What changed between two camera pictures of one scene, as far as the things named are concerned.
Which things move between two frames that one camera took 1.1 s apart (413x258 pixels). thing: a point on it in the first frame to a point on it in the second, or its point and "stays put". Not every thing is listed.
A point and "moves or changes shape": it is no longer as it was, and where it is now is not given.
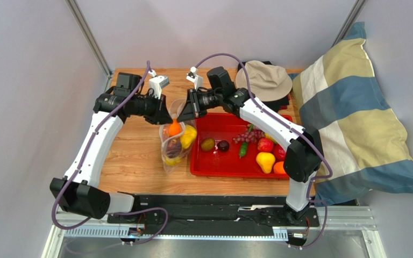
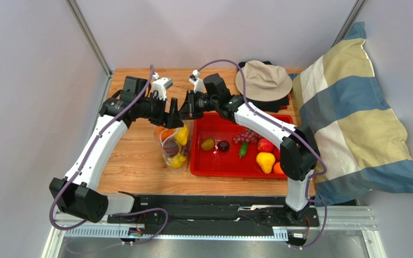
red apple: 279,153 stays put
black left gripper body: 145,107 stays put
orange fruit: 175,128 moves or changes shape
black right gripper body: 192,104 stays put
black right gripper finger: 189,112 stays put
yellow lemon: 189,136 to 181,134
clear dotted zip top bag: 178,138 moves or changes shape
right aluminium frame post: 350,20 stays put
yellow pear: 265,160 stays put
